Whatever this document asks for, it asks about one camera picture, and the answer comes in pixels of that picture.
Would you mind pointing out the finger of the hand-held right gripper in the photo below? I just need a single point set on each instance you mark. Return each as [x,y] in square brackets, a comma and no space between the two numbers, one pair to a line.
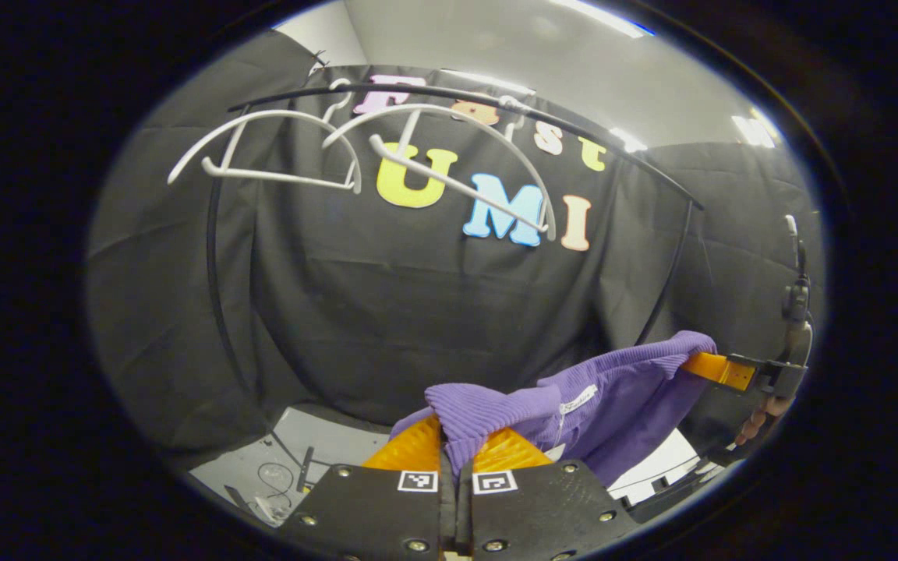
[718,370]

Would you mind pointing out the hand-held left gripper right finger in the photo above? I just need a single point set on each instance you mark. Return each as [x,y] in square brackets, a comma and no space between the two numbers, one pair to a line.
[542,514]

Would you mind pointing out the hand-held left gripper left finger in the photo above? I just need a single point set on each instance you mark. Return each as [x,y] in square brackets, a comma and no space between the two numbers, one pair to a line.
[371,514]

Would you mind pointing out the purple knit cardigan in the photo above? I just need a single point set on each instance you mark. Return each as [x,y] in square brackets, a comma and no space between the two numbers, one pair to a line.
[620,397]

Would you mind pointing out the black metal clothes rack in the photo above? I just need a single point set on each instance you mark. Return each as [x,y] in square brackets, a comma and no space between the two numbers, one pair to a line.
[212,249]

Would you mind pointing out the white plastic hanger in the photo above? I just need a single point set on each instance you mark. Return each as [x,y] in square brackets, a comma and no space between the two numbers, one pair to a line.
[277,178]
[449,183]

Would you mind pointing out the black stick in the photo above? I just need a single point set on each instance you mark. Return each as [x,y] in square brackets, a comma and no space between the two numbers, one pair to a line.
[305,469]

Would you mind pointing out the black backdrop cloth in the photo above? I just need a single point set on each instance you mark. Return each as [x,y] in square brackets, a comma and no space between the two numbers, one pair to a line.
[387,312]

